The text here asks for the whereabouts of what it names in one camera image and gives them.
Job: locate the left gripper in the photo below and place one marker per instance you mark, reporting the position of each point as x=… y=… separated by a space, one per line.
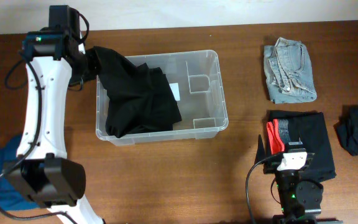
x=89 y=62

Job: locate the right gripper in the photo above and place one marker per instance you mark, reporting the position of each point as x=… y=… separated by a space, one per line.
x=269 y=165

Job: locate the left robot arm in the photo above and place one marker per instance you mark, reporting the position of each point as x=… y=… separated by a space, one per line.
x=55 y=59

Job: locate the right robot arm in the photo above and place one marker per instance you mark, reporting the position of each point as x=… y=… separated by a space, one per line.
x=299 y=198

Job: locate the clear plastic storage container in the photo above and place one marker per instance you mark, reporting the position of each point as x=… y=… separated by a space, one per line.
x=202 y=103

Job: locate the white label in container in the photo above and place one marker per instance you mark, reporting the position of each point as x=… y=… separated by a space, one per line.
x=175 y=91

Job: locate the black garment with red waistband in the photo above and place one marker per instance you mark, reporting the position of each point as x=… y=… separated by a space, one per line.
x=310 y=129

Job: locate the light blue folded jeans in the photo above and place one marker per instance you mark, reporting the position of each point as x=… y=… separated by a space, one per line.
x=288 y=72

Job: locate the blue folded garment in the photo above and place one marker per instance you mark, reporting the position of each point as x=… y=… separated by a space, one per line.
x=10 y=199

